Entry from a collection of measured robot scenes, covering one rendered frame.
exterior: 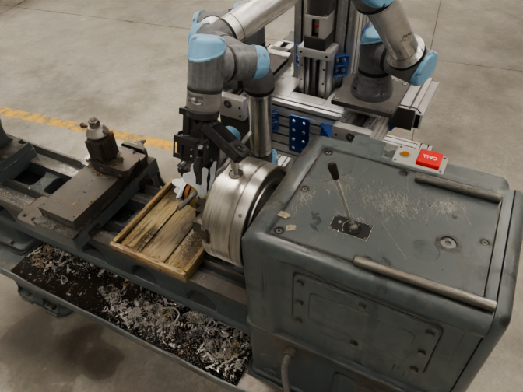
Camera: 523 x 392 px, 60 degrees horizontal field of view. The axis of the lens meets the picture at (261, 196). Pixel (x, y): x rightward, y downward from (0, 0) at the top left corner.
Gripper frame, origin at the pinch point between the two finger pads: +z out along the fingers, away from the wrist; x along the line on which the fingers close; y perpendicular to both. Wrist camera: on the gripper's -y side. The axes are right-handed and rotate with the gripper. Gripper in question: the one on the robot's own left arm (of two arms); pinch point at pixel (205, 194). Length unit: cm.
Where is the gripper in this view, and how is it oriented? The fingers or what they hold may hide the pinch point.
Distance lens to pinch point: 107.9
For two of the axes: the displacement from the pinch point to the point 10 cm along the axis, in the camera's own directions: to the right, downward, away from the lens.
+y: -8.9, -2.9, 3.5
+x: -4.4, 3.6, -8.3
